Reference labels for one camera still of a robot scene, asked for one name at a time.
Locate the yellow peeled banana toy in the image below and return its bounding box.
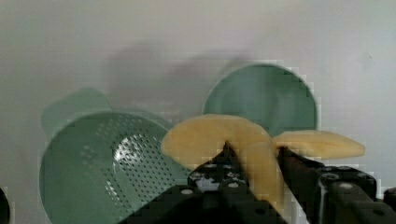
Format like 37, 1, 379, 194
162, 114, 365, 213

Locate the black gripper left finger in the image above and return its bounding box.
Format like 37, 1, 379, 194
118, 144, 287, 224

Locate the black cylinder left lower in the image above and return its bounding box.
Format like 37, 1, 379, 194
0, 189, 10, 224

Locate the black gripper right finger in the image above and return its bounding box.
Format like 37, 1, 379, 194
277, 147, 396, 224

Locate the green perforated colander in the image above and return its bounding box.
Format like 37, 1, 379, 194
39, 88, 189, 224

